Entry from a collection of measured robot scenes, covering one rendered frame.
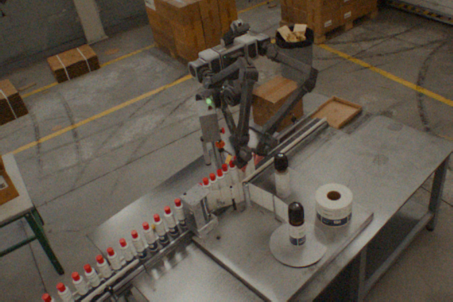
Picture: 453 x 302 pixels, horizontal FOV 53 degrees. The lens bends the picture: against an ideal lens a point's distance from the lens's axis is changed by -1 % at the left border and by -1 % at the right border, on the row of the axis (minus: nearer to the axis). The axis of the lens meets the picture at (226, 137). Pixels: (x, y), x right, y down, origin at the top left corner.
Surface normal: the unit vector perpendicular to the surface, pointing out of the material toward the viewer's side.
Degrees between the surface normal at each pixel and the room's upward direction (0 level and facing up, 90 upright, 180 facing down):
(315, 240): 0
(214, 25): 90
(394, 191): 0
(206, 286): 0
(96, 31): 90
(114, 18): 90
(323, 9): 91
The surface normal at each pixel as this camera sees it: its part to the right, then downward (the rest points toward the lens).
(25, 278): -0.14, -0.79
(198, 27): 0.57, 0.39
